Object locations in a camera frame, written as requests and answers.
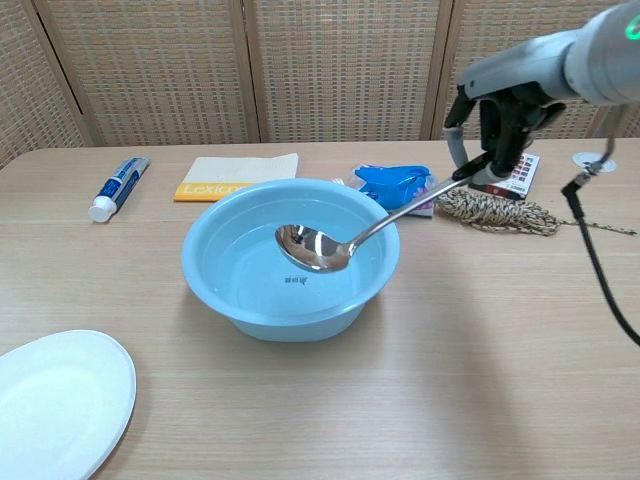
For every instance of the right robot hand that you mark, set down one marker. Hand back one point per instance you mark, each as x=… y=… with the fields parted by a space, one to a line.
x=515 y=70

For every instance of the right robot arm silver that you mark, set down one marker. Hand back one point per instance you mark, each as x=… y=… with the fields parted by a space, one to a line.
x=605 y=55

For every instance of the light blue plastic basin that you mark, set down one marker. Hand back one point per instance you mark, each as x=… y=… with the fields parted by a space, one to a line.
x=240 y=285

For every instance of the colourful card pack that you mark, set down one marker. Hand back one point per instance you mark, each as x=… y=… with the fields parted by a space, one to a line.
x=522 y=175

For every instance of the blue plastic packet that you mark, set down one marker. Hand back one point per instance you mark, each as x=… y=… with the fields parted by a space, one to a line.
x=390 y=185

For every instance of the woven wooden folding screen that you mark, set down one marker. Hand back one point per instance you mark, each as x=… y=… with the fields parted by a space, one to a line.
x=250 y=65

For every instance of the white orange Lexicon notebook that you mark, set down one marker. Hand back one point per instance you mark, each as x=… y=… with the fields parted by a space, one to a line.
x=230 y=175

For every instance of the blue white toothpaste tube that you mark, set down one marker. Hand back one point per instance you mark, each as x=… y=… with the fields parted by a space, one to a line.
x=117 y=187

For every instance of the white round plate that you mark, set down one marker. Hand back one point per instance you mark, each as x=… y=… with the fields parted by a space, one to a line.
x=55 y=405

